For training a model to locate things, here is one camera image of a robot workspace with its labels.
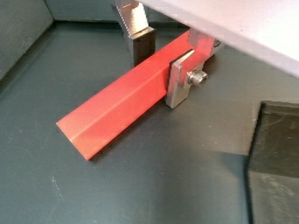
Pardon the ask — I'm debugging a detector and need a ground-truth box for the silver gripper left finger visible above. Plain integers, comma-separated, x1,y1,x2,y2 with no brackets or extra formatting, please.
115,0,156,67

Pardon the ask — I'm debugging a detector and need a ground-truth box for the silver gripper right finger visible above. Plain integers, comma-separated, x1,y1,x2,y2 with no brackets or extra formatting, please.
163,28,225,109

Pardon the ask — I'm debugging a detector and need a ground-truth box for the red hexagon prism peg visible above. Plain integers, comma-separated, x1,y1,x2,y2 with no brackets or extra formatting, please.
57,32,213,159

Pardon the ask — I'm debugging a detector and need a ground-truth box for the black curved holder stand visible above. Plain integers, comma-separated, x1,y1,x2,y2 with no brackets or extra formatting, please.
247,101,299,224

